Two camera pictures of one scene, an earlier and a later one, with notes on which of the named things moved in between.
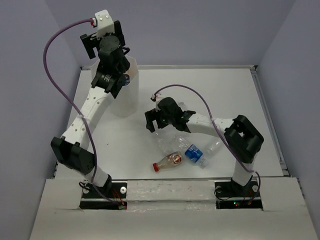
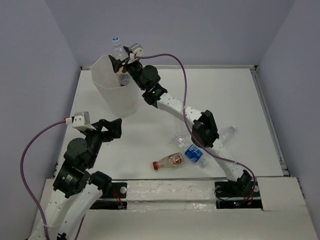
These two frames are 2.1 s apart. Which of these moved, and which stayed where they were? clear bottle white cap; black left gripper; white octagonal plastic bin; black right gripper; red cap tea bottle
Moved: black right gripper; black left gripper; clear bottle white cap
Stayed: white octagonal plastic bin; red cap tea bottle
